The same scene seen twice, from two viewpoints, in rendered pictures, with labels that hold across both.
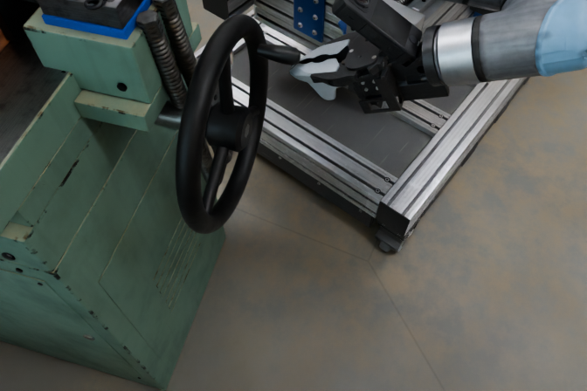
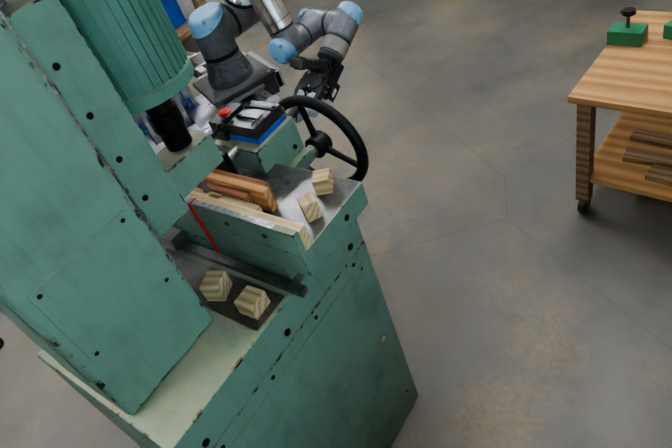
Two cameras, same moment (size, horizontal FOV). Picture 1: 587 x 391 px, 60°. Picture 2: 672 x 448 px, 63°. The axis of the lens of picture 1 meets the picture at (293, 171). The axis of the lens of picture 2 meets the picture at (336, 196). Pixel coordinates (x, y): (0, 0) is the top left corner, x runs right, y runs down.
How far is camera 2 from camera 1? 1.12 m
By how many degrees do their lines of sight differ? 41
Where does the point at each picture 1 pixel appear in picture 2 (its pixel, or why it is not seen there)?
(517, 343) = (435, 196)
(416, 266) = (374, 234)
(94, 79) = (285, 156)
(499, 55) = (347, 31)
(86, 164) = not seen: hidden behind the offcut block
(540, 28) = (347, 14)
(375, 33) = (315, 63)
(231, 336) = not seen: hidden behind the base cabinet
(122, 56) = (291, 125)
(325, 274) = not seen: hidden behind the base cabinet
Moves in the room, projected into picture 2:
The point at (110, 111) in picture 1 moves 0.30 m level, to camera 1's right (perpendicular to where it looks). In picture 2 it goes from (301, 161) to (340, 88)
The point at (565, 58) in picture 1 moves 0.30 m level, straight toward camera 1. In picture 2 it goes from (359, 14) to (436, 36)
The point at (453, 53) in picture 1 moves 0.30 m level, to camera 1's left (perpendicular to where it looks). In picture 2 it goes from (338, 44) to (299, 109)
